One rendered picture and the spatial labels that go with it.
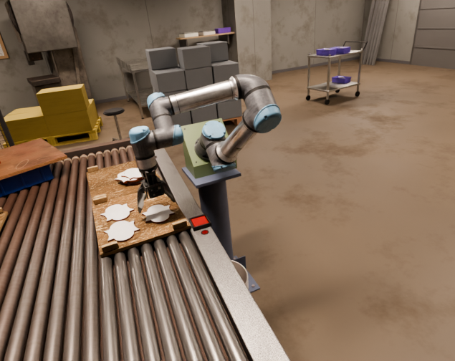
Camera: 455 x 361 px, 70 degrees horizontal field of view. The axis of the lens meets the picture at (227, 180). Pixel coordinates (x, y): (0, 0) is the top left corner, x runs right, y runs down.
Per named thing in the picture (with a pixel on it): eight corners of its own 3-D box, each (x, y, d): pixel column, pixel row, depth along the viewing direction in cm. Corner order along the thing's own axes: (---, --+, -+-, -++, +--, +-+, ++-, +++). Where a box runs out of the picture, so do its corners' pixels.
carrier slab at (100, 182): (146, 160, 197) (146, 157, 197) (165, 186, 164) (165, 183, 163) (86, 175, 185) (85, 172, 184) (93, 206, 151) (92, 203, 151)
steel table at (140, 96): (155, 96, 806) (147, 53, 759) (177, 112, 645) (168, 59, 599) (126, 101, 782) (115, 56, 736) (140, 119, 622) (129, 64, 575)
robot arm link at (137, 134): (152, 128, 116) (127, 133, 114) (158, 156, 121) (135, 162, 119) (149, 122, 122) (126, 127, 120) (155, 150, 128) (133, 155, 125)
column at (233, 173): (236, 256, 250) (226, 152, 210) (260, 289, 218) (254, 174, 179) (189, 273, 237) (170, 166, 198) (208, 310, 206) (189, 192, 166)
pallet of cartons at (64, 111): (4, 159, 490) (-20, 104, 451) (13, 138, 584) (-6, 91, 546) (108, 137, 542) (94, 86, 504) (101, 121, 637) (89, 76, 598)
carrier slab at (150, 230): (165, 187, 163) (164, 184, 162) (191, 228, 129) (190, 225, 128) (92, 207, 151) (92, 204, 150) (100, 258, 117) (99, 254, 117)
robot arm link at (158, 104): (262, 59, 129) (142, 91, 122) (272, 82, 126) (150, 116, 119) (259, 76, 140) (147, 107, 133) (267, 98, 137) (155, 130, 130)
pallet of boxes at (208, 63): (226, 113, 610) (220, 40, 552) (243, 125, 537) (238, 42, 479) (159, 125, 577) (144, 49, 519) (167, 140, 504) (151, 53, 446)
